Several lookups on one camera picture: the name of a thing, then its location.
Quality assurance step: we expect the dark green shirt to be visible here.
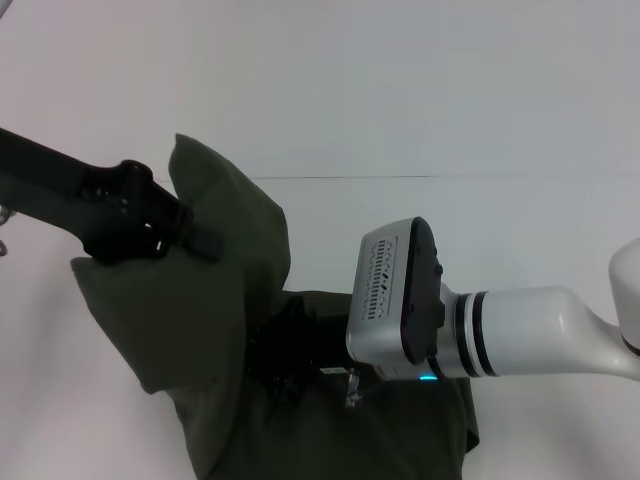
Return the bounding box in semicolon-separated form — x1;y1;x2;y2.
69;132;482;480

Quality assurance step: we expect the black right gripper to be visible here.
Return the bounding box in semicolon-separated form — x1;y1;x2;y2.
249;294;354;407

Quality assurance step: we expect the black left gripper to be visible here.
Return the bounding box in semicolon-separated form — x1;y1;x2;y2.
0;126;224;262

